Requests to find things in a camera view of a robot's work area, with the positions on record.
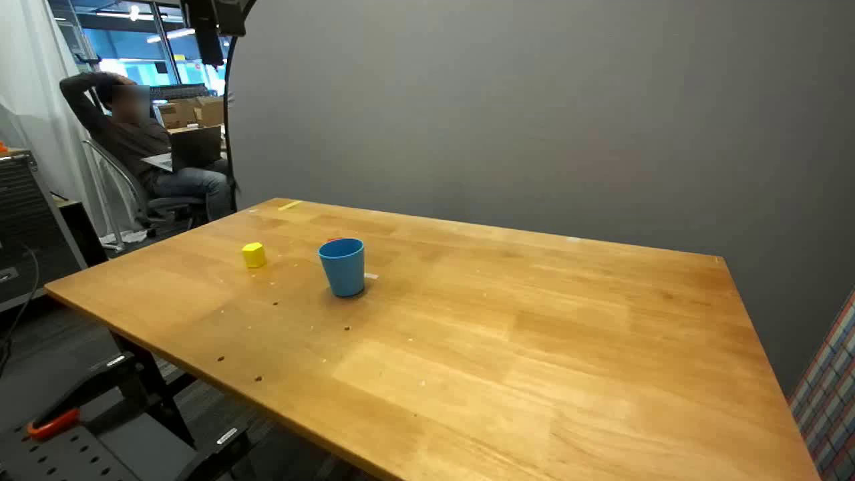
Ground blue cup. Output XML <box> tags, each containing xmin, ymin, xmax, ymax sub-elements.
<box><xmin>317</xmin><ymin>234</ymin><xmax>368</xmax><ymax>302</ymax></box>

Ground yellow block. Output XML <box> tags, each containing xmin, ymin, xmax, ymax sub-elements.
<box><xmin>239</xmin><ymin>241</ymin><xmax>269</xmax><ymax>271</ymax></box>

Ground cardboard boxes on desk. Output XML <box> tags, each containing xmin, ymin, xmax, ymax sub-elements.
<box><xmin>154</xmin><ymin>92</ymin><xmax>227</xmax><ymax>132</ymax></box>

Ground black light stand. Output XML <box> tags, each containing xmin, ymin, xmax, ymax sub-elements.
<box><xmin>180</xmin><ymin>0</ymin><xmax>262</xmax><ymax>214</ymax></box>

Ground grey office chair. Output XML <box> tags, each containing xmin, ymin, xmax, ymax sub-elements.
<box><xmin>82</xmin><ymin>136</ymin><xmax>207</xmax><ymax>241</ymax></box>

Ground seated man in dark shirt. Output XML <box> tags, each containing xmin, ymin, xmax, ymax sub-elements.
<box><xmin>56</xmin><ymin>68</ymin><xmax>235</xmax><ymax>222</ymax></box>

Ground black equipment rack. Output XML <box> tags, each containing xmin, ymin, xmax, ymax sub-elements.
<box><xmin>0</xmin><ymin>146</ymin><xmax>90</xmax><ymax>315</ymax></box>

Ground white curtain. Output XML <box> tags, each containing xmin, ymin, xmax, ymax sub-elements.
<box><xmin>0</xmin><ymin>0</ymin><xmax>148</xmax><ymax>254</ymax></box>

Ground plaid fabric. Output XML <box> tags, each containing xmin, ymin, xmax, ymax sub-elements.
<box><xmin>787</xmin><ymin>291</ymin><xmax>855</xmax><ymax>481</ymax></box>

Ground black table leg frame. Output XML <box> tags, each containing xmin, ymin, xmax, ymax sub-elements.
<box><xmin>35</xmin><ymin>329</ymin><xmax>257</xmax><ymax>481</ymax></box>

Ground orange handled tool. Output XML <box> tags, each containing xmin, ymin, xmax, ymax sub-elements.
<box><xmin>24</xmin><ymin>405</ymin><xmax>86</xmax><ymax>444</ymax></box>

